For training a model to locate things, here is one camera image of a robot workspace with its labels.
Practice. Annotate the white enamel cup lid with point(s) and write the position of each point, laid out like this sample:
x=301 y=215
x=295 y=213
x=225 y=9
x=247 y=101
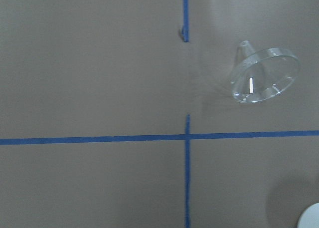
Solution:
x=310 y=217

